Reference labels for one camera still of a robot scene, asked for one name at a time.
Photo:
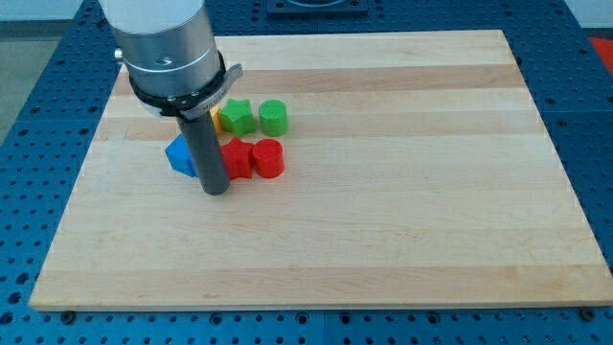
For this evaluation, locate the red object at edge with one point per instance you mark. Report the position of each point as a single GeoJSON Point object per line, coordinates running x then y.
{"type": "Point", "coordinates": [604, 49]}

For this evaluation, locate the blue block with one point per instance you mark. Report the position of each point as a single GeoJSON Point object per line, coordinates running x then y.
{"type": "Point", "coordinates": [179, 156]}

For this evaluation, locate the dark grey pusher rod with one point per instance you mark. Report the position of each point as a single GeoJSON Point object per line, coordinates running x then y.
{"type": "Point", "coordinates": [200, 136]}

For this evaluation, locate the yellow block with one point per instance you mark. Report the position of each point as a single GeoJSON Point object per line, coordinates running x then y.
{"type": "Point", "coordinates": [214, 112]}

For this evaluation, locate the wooden board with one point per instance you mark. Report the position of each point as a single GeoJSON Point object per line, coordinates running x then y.
{"type": "Point", "coordinates": [418, 175]}

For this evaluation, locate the red cylinder block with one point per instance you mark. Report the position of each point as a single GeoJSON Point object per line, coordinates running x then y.
{"type": "Point", "coordinates": [268, 156]}

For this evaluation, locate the red star block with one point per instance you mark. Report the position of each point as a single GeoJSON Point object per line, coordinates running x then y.
{"type": "Point", "coordinates": [237, 157]}

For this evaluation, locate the green cylinder block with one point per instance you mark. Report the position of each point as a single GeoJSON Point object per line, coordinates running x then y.
{"type": "Point", "coordinates": [273, 118]}

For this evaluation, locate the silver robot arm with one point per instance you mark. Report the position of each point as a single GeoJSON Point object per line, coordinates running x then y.
{"type": "Point", "coordinates": [169, 50]}

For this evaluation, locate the green star block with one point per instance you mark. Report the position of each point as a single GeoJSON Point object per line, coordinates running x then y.
{"type": "Point", "coordinates": [237, 117]}

